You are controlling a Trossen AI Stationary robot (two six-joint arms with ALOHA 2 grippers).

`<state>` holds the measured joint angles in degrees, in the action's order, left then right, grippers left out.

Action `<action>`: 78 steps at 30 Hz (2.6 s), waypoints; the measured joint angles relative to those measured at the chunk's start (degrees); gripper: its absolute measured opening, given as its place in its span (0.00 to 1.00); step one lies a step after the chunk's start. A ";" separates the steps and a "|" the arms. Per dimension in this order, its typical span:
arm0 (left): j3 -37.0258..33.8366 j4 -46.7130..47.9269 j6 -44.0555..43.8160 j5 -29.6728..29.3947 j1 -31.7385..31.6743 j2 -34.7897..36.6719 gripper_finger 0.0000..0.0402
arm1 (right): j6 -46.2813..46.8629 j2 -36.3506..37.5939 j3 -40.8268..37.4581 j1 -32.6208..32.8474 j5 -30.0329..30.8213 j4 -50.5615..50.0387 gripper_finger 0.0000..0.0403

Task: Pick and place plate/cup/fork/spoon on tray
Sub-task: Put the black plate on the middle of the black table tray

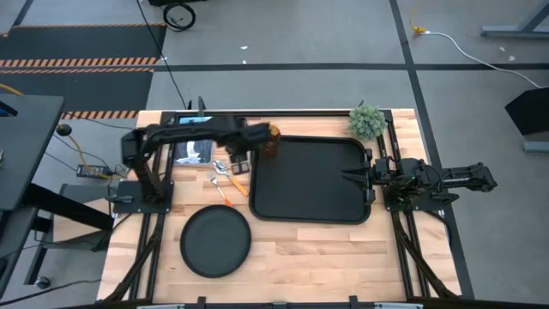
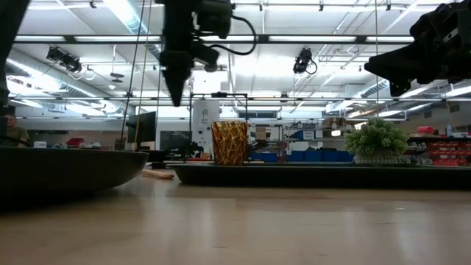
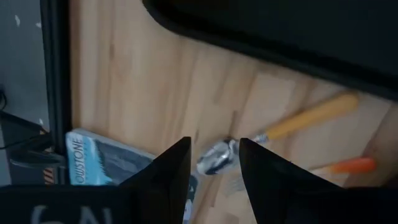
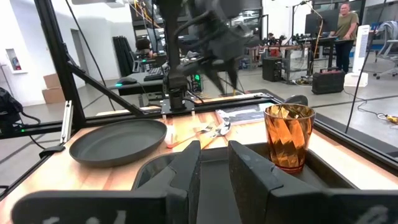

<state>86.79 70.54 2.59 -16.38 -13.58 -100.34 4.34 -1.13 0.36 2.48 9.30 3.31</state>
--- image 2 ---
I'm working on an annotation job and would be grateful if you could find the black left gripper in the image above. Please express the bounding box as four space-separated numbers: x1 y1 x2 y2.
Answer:
160 0 221 107

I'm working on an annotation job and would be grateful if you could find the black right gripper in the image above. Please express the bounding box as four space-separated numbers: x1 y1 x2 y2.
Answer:
364 0 471 97

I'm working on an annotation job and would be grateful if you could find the amber ribbed glass cup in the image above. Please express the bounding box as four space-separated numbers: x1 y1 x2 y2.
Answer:
210 121 249 166

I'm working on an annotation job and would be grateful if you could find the spoon with light orange handle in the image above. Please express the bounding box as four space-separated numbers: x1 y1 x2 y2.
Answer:
141 168 175 180

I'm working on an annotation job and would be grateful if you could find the black round plate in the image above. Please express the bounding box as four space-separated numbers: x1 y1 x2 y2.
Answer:
0 146 150 194

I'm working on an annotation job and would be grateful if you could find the black plastic tray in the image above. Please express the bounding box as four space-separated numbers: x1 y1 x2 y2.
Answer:
171 161 471 191

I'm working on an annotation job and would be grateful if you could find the white cylindrical tank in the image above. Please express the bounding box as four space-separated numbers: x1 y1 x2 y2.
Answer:
191 99 221 155

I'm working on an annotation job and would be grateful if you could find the black computer monitor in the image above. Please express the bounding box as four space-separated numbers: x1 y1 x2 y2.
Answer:
127 111 157 144

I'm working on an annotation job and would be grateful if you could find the green broccoli floret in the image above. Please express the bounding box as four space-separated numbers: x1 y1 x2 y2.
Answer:
344 116 409 165

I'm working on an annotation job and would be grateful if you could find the red bin rack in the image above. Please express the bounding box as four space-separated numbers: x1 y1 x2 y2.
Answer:
428 141 471 167

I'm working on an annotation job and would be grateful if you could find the person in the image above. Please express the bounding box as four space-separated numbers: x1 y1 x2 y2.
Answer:
0 113 31 148

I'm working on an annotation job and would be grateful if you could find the thin hanging cable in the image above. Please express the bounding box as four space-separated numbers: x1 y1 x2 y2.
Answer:
375 0 380 119

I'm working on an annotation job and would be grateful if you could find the yellow hanging cable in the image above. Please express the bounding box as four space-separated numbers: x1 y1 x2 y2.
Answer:
133 0 152 150

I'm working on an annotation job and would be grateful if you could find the black background rig frame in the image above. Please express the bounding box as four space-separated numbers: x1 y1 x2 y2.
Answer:
188 91 249 163

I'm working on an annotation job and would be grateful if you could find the black hanging cable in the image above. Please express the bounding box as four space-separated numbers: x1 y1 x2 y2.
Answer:
120 0 146 143

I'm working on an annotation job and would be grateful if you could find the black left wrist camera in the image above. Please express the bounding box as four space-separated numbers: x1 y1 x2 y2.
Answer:
194 0 233 40

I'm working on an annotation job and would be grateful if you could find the black left wrist camera cable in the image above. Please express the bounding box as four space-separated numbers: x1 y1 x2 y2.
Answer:
208 14 258 57

